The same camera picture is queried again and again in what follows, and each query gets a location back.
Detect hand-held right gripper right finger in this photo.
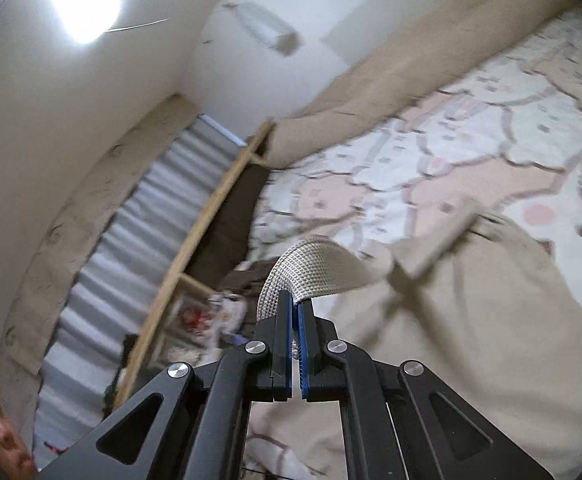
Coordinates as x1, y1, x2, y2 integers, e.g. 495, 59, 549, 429
298, 299, 553, 480

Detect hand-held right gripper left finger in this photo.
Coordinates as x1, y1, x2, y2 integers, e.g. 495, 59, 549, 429
36, 290, 293, 480

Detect beige pants with knit waistband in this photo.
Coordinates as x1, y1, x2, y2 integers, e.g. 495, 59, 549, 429
247, 197, 582, 480

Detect colourful printed cloth pile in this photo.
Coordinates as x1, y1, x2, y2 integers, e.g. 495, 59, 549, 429
168, 287, 252, 361

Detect pink and white printed bedsheet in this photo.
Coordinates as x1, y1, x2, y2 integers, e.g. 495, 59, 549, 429
248, 5, 582, 361

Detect beige curtain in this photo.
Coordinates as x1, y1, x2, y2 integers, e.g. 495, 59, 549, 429
0, 92, 200, 411

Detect beige padded headboard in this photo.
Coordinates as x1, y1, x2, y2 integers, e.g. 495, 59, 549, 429
270, 0, 582, 170

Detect wooden shelf frame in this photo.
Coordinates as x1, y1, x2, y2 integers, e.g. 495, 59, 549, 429
113, 117, 278, 411

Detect white wall air conditioner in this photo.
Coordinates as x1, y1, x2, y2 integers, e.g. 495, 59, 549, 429
223, 1, 305, 56

